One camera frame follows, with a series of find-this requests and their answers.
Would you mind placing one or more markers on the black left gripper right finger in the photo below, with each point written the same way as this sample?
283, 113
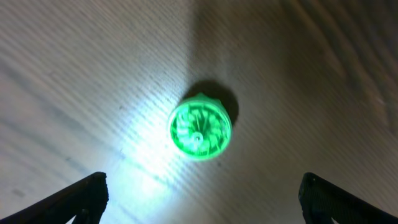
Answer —
323, 202

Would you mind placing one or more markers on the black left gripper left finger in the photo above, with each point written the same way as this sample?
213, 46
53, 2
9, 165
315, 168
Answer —
82, 202

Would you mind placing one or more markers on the green plastic wheel toy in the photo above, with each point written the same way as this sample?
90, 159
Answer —
200, 128

